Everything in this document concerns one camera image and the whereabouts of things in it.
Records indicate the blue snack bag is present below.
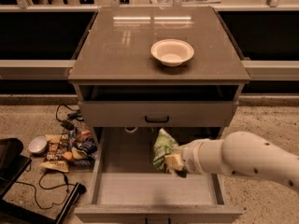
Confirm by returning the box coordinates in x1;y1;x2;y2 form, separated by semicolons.
72;137;97;167

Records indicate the small white floor bowl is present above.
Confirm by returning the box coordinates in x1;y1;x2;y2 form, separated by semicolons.
28;136;47;154

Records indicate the white paper bowl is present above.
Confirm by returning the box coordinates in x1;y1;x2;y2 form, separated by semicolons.
150;39;194;67

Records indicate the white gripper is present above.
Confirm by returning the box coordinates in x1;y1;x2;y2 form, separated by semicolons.
164;139;206;175

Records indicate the brown snack bag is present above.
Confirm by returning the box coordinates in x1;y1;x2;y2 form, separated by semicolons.
40;134;69;173

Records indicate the green jalapeno chip bag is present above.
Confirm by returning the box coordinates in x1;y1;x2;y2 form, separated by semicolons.
152;129;178;172

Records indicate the black power adapter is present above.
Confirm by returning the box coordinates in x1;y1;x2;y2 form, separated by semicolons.
61;119;75;131

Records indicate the grey drawer cabinet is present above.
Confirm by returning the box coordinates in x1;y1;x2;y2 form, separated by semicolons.
67;6;251;224

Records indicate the orange fruit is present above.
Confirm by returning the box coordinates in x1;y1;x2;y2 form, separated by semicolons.
63;151;75;162

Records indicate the closed grey upper drawer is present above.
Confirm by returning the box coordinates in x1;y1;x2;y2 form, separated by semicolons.
78;101;238;127

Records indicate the open grey lower drawer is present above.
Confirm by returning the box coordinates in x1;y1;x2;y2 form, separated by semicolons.
75;128;242;224

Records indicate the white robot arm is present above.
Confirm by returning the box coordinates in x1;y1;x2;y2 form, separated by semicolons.
165;132;299;191

